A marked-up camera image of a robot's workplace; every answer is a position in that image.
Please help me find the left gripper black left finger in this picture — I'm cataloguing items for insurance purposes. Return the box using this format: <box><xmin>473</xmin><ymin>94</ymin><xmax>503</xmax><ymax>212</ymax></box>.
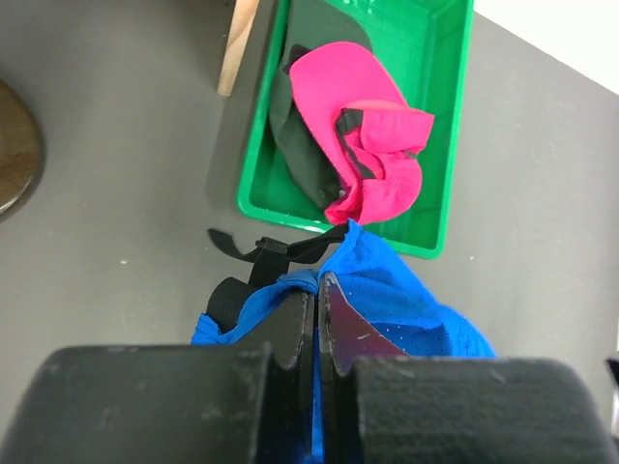
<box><xmin>236</xmin><ymin>291</ymin><xmax>315</xmax><ymax>463</ymax></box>

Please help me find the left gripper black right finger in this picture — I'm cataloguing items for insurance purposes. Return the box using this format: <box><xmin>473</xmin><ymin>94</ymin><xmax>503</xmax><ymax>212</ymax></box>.
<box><xmin>318</xmin><ymin>273</ymin><xmax>411</xmax><ymax>463</ymax></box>

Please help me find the blue cap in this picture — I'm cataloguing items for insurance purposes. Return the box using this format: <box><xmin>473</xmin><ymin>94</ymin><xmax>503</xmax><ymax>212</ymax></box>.
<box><xmin>191</xmin><ymin>217</ymin><xmax>497</xmax><ymax>464</ymax></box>

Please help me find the magenta cap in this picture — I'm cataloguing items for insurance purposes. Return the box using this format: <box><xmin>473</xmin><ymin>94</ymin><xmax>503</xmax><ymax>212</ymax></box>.
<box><xmin>288</xmin><ymin>42</ymin><xmax>434</xmax><ymax>225</ymax></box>

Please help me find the green plastic bin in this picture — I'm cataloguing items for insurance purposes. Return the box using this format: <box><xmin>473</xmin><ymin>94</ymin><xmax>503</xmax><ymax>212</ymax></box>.
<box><xmin>237</xmin><ymin>1</ymin><xmax>474</xmax><ymax>260</ymax></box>

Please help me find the dark green cap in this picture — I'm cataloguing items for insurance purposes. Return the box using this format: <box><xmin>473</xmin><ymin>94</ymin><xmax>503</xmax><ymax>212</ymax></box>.
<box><xmin>269</xmin><ymin>1</ymin><xmax>372</xmax><ymax>210</ymax></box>

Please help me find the wooden shelf unit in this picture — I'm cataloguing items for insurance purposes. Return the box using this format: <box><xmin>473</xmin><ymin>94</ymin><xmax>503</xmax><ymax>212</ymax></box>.
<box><xmin>218</xmin><ymin>0</ymin><xmax>259</xmax><ymax>97</ymax></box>

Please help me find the beige mannequin head stand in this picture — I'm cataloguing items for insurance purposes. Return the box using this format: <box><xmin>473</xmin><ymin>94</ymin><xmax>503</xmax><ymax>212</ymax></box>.
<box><xmin>1</xmin><ymin>80</ymin><xmax>46</xmax><ymax>220</ymax></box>

